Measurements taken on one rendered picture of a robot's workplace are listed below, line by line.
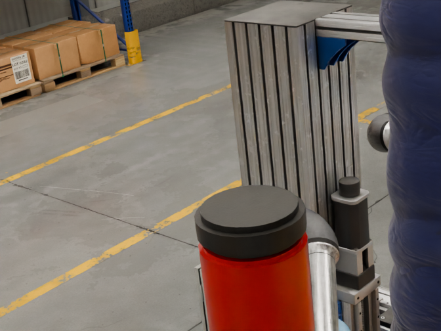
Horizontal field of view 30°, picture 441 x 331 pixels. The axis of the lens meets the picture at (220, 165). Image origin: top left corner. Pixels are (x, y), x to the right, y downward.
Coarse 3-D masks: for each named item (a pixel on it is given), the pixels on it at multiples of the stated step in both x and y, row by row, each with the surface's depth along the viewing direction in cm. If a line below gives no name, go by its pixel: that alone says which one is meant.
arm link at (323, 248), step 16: (320, 224) 188; (320, 240) 185; (336, 240) 187; (320, 256) 183; (336, 256) 186; (320, 272) 180; (320, 288) 176; (336, 288) 179; (320, 304) 173; (336, 304) 176; (320, 320) 170; (336, 320) 172
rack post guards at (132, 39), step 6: (126, 36) 993; (132, 36) 993; (126, 42) 997; (132, 42) 995; (138, 42) 1003; (132, 48) 997; (138, 48) 1004; (132, 54) 1000; (138, 54) 1006; (132, 60) 1003; (138, 60) 1008
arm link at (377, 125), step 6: (384, 114) 253; (372, 120) 254; (378, 120) 249; (384, 120) 247; (372, 126) 249; (378, 126) 246; (384, 126) 244; (372, 132) 248; (378, 132) 245; (384, 132) 243; (372, 138) 247; (378, 138) 245; (384, 138) 243; (372, 144) 249; (378, 144) 246; (384, 144) 244; (378, 150) 250; (384, 150) 246
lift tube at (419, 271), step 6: (390, 126) 137; (390, 132) 137; (402, 270) 142; (408, 270) 141; (420, 270) 138; (426, 270) 137; (432, 270) 136; (438, 270) 136; (426, 330) 142; (432, 330) 141
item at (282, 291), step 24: (216, 264) 36; (240, 264) 35; (264, 264) 35; (288, 264) 36; (216, 288) 36; (240, 288) 36; (264, 288) 36; (288, 288) 36; (216, 312) 37; (240, 312) 36; (264, 312) 36; (288, 312) 36; (312, 312) 38
